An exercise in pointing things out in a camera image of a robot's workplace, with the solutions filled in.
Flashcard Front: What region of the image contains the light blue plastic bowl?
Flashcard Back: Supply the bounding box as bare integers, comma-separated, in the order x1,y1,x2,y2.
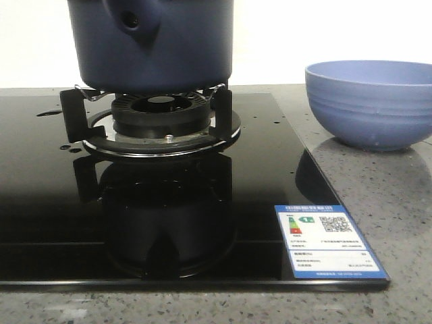
305,60,431,151

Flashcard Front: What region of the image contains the black pot support grate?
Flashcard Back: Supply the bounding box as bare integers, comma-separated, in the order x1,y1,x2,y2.
60,84,240,159

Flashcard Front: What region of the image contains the dark blue cooking pot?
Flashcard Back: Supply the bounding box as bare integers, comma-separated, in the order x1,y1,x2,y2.
67,1,234,94

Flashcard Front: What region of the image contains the black gas burner head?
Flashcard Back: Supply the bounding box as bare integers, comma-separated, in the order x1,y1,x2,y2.
111,94,211,138

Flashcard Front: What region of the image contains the blue energy efficiency label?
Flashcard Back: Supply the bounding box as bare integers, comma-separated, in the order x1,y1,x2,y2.
275,205,388,279

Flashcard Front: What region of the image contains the black glass gas stove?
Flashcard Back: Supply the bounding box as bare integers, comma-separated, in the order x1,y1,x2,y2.
1,93,389,292

